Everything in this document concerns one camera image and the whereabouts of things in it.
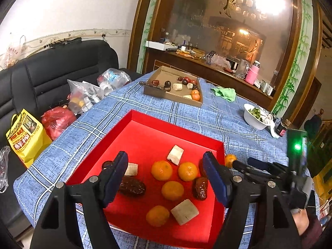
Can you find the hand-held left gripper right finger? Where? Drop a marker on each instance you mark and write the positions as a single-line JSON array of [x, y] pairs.
[[216, 179]]

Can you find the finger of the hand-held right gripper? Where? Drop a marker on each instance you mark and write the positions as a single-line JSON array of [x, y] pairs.
[[249, 170], [264, 164]]

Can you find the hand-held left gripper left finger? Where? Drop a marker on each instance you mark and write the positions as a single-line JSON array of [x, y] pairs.
[[116, 176]]

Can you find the small dark red date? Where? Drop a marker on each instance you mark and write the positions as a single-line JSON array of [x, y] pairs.
[[106, 164]]

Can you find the pale beige block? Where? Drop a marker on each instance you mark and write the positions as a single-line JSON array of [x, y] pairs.
[[132, 169]]

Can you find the large dark red date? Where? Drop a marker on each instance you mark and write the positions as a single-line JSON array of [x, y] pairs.
[[132, 186]]

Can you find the tan beige block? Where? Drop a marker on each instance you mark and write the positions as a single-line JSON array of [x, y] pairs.
[[184, 212]]

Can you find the white round cake block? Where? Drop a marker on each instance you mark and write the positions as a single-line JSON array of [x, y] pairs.
[[175, 154]]

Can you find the red tray box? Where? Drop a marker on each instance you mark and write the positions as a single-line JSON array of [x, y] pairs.
[[155, 140]]

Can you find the yellowish tangerine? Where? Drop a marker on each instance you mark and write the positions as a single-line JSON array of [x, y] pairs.
[[157, 215]]

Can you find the person's right forearm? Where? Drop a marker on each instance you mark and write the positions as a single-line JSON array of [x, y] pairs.
[[315, 233]]

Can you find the person's right hand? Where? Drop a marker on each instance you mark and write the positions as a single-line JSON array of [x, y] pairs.
[[300, 221]]

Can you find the white cloth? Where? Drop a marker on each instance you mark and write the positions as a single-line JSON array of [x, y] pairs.
[[271, 127]]

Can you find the black jar red label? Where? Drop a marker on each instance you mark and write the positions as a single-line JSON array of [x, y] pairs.
[[282, 129]]

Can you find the white bowl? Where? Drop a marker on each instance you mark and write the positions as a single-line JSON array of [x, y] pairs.
[[253, 123]]

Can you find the green leafy vegetables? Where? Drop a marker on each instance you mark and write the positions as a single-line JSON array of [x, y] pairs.
[[255, 112]]

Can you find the blue plaid tablecloth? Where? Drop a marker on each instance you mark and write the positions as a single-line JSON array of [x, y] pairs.
[[220, 119]]

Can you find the small white boxes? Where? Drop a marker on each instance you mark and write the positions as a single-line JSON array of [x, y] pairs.
[[264, 85]]

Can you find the red plastic bag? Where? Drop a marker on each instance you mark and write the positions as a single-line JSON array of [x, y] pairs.
[[58, 122]]

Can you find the green cloth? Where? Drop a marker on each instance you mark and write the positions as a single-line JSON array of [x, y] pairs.
[[224, 93]]

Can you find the small orange tangerine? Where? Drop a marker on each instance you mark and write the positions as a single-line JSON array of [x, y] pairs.
[[195, 95]]

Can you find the clear plastic bag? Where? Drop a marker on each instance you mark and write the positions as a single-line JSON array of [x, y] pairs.
[[220, 60], [83, 96], [4, 168], [114, 79]]

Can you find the pink bottle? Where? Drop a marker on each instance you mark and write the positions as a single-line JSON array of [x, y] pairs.
[[252, 74]]

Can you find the brown cardboard box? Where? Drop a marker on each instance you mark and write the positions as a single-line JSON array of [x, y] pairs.
[[155, 93]]

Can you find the clear glass pitcher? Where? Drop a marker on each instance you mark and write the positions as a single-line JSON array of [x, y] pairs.
[[241, 70]]

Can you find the yellow printed paper bag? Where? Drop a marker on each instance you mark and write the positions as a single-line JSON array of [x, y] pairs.
[[26, 140]]

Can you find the small white block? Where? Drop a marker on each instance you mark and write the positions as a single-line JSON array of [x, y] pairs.
[[177, 87]]

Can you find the bamboo print panel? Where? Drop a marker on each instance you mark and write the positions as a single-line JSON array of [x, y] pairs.
[[295, 64]]

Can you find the dark round fruit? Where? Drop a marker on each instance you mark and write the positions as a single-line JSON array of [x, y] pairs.
[[167, 83]]

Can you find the wooden sideboard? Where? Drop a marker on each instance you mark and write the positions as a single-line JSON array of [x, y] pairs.
[[202, 67]]

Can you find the black leather sofa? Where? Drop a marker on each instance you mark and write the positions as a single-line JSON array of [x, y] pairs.
[[51, 67]]

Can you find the flat white box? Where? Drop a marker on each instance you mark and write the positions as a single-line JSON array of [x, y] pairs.
[[160, 45]]

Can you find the wooden framed glass partition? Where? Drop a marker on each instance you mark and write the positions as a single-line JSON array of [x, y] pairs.
[[207, 18]]

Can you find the white plastic bag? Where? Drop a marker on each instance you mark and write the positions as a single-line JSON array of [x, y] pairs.
[[10, 54]]

